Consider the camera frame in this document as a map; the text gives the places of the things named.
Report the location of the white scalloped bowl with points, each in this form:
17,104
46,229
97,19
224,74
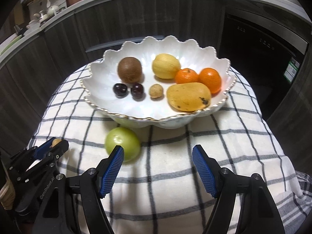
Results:
145,111

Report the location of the yellow lemon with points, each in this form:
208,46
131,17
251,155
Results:
165,66

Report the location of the orange mandarin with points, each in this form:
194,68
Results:
186,76
211,78

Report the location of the left hand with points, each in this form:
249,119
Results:
7,195

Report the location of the green apple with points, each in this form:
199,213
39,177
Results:
125,137

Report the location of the white checked cloth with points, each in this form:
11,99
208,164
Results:
160,191

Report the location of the brown kiwi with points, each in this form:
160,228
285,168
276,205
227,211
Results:
129,70

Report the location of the dark dishwasher front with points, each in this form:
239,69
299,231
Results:
261,57

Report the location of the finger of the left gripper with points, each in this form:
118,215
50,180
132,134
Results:
55,154
41,151

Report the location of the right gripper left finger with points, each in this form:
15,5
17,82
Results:
58,213

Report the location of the white teapot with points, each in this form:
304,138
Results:
52,10

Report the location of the brown longan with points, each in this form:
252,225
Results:
156,91
55,142

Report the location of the yellow mango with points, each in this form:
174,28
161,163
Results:
189,97

